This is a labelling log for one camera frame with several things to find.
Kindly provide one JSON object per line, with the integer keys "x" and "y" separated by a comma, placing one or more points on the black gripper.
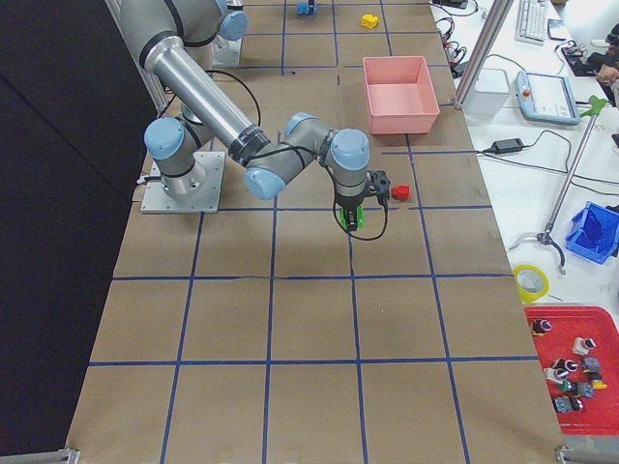
{"x": 349, "y": 201}

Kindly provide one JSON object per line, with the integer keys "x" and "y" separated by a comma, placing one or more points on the red toy block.
{"x": 401, "y": 192}

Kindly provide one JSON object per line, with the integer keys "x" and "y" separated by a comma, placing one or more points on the green toy block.
{"x": 351, "y": 219}

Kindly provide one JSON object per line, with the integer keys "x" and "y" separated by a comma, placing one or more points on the yellow toy block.
{"x": 369, "y": 21}

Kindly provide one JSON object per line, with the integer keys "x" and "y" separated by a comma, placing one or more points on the blue toy block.
{"x": 305, "y": 8}

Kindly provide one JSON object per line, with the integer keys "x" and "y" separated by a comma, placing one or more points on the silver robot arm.
{"x": 159, "y": 36}

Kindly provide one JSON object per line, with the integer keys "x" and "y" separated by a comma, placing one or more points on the pink plastic box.
{"x": 400, "y": 97}

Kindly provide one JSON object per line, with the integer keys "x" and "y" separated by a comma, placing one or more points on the white grey box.
{"x": 489, "y": 93}

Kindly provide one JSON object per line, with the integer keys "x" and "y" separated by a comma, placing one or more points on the black power adapter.
{"x": 507, "y": 146}

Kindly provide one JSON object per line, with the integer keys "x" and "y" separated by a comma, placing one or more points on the yellow tape roll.
{"x": 531, "y": 282}

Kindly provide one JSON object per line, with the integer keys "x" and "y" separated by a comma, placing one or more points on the teach pendant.
{"x": 546, "y": 98}

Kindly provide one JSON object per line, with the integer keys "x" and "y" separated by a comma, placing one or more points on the white keyboard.
{"x": 531, "y": 21}

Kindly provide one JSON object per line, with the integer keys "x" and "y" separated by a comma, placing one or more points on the blue storage bin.
{"x": 594, "y": 233}

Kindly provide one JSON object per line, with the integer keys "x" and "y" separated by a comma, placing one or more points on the reacher grabber tool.
{"x": 544, "y": 238}

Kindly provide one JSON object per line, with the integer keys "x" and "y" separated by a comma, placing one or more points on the red parts tray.
{"x": 578, "y": 351}

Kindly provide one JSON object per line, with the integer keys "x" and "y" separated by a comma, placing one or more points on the aluminium profile post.
{"x": 489, "y": 32}

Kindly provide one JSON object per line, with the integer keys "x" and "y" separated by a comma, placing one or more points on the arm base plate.
{"x": 198, "y": 191}

